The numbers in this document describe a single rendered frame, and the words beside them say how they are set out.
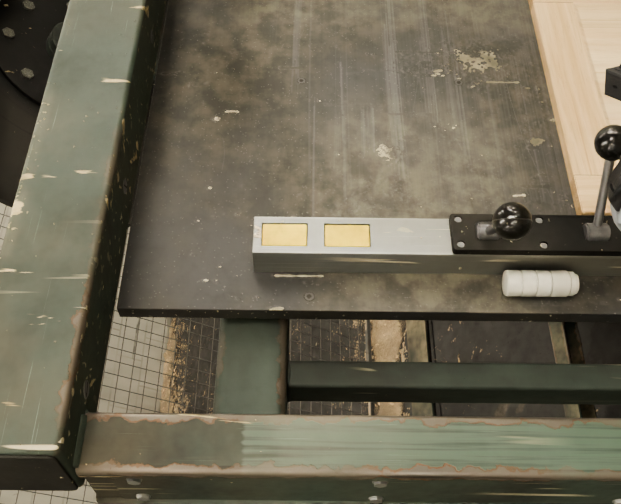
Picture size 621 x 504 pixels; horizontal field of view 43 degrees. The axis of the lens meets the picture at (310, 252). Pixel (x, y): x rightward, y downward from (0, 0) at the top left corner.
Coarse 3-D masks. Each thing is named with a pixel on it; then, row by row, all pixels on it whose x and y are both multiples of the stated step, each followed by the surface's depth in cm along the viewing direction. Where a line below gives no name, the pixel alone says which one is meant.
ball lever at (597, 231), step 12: (600, 132) 81; (612, 132) 80; (600, 144) 81; (612, 144) 80; (600, 156) 82; (612, 156) 81; (612, 168) 83; (600, 192) 84; (600, 204) 85; (600, 216) 85; (588, 228) 86; (600, 228) 86; (588, 240) 86; (600, 240) 86
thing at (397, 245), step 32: (256, 224) 88; (320, 224) 88; (352, 224) 88; (384, 224) 88; (416, 224) 88; (448, 224) 88; (256, 256) 86; (288, 256) 86; (320, 256) 86; (352, 256) 86; (384, 256) 86; (416, 256) 86; (448, 256) 86; (480, 256) 86; (512, 256) 86; (544, 256) 86; (576, 256) 86; (608, 256) 86
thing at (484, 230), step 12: (504, 204) 76; (516, 204) 75; (504, 216) 75; (516, 216) 74; (528, 216) 75; (480, 228) 85; (492, 228) 82; (504, 228) 75; (516, 228) 74; (528, 228) 75
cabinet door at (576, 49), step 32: (544, 0) 113; (576, 0) 113; (608, 0) 114; (544, 32) 110; (576, 32) 110; (608, 32) 110; (544, 64) 108; (576, 64) 106; (608, 64) 106; (576, 96) 103; (608, 96) 103; (576, 128) 99; (576, 160) 96; (576, 192) 94
